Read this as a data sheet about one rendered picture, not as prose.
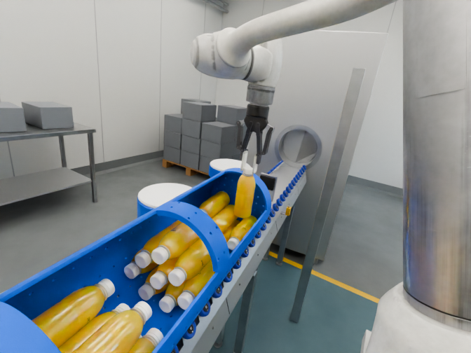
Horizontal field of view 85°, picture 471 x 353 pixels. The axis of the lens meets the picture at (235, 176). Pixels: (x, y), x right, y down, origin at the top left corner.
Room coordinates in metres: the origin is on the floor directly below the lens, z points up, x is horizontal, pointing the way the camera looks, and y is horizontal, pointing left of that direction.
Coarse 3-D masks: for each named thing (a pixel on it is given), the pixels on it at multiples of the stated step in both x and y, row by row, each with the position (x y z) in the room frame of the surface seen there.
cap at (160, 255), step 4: (156, 248) 0.52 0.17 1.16; (160, 248) 0.52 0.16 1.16; (152, 252) 0.51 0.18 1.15; (156, 252) 0.51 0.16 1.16; (160, 252) 0.51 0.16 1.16; (164, 252) 0.51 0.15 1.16; (152, 256) 0.51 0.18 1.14; (156, 256) 0.51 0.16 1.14; (160, 256) 0.51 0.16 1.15; (164, 256) 0.51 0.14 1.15; (156, 260) 0.51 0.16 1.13; (160, 260) 0.51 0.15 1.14; (164, 260) 0.50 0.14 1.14; (160, 264) 0.51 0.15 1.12
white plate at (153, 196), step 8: (160, 184) 1.18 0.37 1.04; (168, 184) 1.20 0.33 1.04; (176, 184) 1.21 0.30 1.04; (144, 192) 1.07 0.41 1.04; (152, 192) 1.08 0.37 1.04; (160, 192) 1.09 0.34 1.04; (168, 192) 1.11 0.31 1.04; (176, 192) 1.12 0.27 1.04; (144, 200) 0.99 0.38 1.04; (152, 200) 1.00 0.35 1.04; (160, 200) 1.01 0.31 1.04; (168, 200) 1.02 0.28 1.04
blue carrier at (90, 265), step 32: (192, 192) 0.75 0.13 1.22; (256, 192) 0.97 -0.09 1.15; (128, 224) 0.52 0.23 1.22; (160, 224) 0.73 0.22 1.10; (192, 224) 0.55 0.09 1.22; (256, 224) 0.78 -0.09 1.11; (96, 256) 0.50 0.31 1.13; (128, 256) 0.60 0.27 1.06; (224, 256) 0.55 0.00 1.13; (32, 288) 0.37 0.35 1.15; (64, 288) 0.43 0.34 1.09; (128, 288) 0.55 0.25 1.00; (0, 320) 0.24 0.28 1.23; (160, 320) 0.49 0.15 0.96; (192, 320) 0.41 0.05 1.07; (0, 352) 0.20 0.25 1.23; (32, 352) 0.21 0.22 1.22; (160, 352) 0.31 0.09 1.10
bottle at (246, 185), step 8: (240, 176) 0.88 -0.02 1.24; (248, 176) 0.87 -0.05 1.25; (240, 184) 0.86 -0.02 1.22; (248, 184) 0.85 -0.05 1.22; (240, 192) 0.85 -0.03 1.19; (248, 192) 0.85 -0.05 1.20; (240, 200) 0.85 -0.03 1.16; (248, 200) 0.85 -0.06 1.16; (240, 208) 0.85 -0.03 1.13; (248, 208) 0.85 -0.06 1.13; (240, 216) 0.85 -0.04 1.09; (248, 216) 0.86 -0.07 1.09
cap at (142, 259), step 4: (140, 252) 0.55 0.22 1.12; (144, 252) 0.55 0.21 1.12; (136, 256) 0.54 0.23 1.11; (140, 256) 0.53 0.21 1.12; (144, 256) 0.53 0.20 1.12; (148, 256) 0.54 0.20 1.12; (136, 260) 0.54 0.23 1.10; (140, 260) 0.53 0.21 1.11; (144, 260) 0.53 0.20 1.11; (148, 260) 0.53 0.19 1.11; (140, 264) 0.53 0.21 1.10; (144, 264) 0.53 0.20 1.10; (148, 264) 0.53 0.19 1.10
